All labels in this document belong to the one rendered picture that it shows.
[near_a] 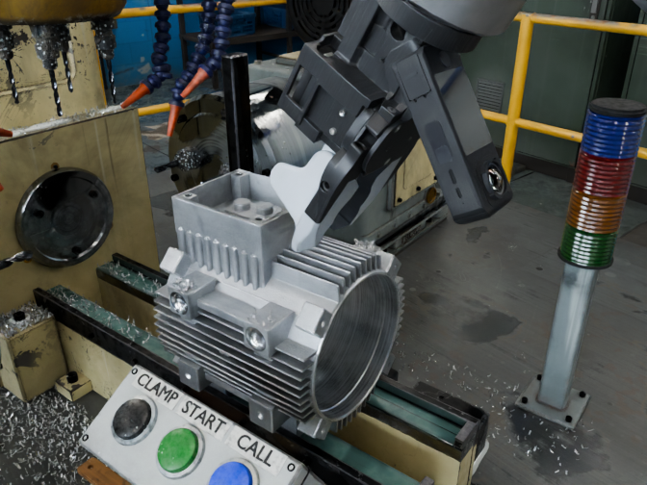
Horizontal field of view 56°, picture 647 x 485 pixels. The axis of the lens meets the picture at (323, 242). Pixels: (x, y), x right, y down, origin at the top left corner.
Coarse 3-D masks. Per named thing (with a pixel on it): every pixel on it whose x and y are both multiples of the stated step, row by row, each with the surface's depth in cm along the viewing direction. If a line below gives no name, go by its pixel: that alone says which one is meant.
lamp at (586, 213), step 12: (576, 192) 70; (576, 204) 70; (588, 204) 69; (600, 204) 68; (612, 204) 68; (624, 204) 69; (576, 216) 71; (588, 216) 70; (600, 216) 69; (612, 216) 69; (576, 228) 71; (588, 228) 70; (600, 228) 70; (612, 228) 70
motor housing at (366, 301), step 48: (240, 288) 60; (288, 288) 58; (336, 288) 55; (384, 288) 65; (192, 336) 61; (240, 336) 58; (288, 336) 56; (336, 336) 71; (384, 336) 68; (240, 384) 60; (288, 384) 55; (336, 384) 67
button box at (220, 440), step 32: (128, 384) 47; (160, 384) 46; (96, 416) 46; (160, 416) 44; (192, 416) 43; (96, 448) 44; (128, 448) 44; (224, 448) 41; (256, 448) 40; (128, 480) 42; (160, 480) 41; (192, 480) 41; (256, 480) 39; (288, 480) 39; (320, 480) 42
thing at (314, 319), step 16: (176, 256) 63; (384, 256) 62; (176, 272) 62; (304, 304) 54; (304, 320) 53; (320, 320) 53; (320, 336) 54; (384, 368) 68; (304, 432) 59; (320, 432) 59
